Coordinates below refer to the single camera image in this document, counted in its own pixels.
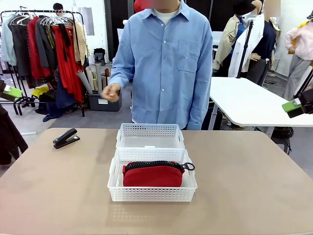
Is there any black scarf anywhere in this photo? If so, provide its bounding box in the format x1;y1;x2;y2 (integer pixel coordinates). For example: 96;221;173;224
58;23;72;62

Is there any grey leaning paper roll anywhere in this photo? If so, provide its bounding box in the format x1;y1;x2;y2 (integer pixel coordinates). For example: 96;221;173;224
75;70;93;95

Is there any navy blue garment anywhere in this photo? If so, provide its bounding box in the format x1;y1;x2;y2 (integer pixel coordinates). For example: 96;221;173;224
43;73;78;123

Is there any person in blue shirt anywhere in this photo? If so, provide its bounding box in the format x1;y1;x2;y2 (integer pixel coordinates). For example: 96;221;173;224
109;0;213;131

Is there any mannequin in beige coat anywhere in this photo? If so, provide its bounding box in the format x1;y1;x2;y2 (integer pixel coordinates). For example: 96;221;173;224
212;9;248;74

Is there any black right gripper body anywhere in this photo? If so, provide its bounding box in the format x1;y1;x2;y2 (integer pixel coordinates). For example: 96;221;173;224
298;88;313;115

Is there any dark brown jacket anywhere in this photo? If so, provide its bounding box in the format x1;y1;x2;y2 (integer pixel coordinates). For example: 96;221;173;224
0;104;29;166

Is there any black tripod pole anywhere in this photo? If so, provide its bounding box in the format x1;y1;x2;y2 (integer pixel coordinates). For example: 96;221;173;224
236;19;254;79

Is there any cream paper roll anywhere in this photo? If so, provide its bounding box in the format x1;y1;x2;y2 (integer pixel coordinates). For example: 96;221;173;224
85;66;95;92

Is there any mannequin in white coat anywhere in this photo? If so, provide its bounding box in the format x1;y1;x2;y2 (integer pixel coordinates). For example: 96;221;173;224
228;0;278;86

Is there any person's right forearm blue sleeve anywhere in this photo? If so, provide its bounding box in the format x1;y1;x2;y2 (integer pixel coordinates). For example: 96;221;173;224
109;55;136;91

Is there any black bag under table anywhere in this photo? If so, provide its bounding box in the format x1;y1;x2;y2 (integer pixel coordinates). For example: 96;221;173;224
270;126;294;155

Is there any white work table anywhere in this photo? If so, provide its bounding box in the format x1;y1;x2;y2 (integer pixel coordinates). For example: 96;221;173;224
209;77;313;130

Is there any black bucket hat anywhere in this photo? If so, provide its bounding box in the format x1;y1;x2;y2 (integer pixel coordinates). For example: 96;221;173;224
233;0;256;16

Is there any person's right hand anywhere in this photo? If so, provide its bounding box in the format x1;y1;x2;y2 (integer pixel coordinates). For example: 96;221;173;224
100;83;122;102

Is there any white perforated plastic basket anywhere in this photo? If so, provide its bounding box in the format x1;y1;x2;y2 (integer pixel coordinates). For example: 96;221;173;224
115;123;185;149

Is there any white perforated basket with label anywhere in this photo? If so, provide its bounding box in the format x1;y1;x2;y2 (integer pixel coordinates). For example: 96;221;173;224
107;147;198;203

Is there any beige shirt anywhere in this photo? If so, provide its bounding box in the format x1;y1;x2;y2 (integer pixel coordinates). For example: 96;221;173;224
72;21;91;67

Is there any person's left forearm blue sleeve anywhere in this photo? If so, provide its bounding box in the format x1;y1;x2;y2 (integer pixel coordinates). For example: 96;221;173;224
189;73;213;131

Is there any black metal clothes rack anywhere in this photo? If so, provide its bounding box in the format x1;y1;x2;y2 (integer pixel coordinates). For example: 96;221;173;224
0;6;86;118

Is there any tall grey tube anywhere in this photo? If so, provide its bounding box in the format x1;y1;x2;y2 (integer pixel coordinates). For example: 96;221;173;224
94;62;104;95

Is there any grey coat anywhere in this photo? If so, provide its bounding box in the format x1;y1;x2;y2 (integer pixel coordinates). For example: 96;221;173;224
35;17;59;71

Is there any light blue fuzzy coat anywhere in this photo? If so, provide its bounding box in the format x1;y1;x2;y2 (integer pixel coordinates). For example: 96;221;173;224
0;13;18;67

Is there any black backpack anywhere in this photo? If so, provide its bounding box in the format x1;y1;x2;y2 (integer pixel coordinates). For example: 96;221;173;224
93;48;107;67

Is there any mannequin in pink sweater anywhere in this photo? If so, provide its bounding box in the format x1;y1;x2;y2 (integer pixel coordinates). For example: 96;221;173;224
282;11;313;101

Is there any yellow bag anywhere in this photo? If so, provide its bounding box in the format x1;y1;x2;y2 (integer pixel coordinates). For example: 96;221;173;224
31;85;50;99

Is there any black slanted stand leg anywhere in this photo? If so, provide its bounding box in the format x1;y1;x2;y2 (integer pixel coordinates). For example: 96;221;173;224
293;70;313;98

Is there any grey storage bin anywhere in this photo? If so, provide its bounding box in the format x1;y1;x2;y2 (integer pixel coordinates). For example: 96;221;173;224
87;93;122;112

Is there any red dress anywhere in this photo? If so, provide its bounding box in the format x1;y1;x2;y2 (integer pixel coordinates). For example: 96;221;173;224
52;24;86;103

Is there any red jacket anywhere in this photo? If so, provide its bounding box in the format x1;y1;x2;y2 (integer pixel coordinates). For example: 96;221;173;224
26;16;52;80

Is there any black stapler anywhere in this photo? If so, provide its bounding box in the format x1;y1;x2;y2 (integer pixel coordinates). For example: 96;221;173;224
52;128;81;150

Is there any red zippered pencil pouch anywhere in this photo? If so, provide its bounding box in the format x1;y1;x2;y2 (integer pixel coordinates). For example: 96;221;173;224
122;160;196;188

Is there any dark charcoal coat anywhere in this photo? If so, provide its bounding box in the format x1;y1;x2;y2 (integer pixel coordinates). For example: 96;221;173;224
9;18;31;79

